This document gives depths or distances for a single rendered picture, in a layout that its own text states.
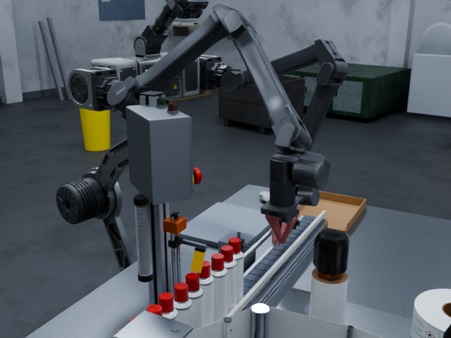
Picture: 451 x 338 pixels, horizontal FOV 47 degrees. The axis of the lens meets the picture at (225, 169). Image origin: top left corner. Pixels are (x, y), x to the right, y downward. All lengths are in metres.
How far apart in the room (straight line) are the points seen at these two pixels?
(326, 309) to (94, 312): 0.69
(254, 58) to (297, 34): 9.05
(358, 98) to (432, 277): 6.10
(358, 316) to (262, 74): 0.72
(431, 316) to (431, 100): 7.22
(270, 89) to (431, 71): 7.21
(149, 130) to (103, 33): 10.04
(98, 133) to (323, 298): 5.18
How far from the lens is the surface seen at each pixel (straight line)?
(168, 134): 1.09
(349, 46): 9.81
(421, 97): 8.45
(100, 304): 1.66
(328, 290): 1.29
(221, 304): 1.39
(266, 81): 1.23
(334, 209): 2.33
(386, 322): 1.52
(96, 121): 6.22
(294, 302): 1.55
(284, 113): 1.15
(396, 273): 1.87
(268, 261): 1.75
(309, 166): 1.07
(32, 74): 10.23
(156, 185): 1.11
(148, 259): 1.24
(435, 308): 1.34
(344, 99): 7.94
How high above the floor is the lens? 1.71
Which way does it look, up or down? 18 degrees down
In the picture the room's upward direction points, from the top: straight up
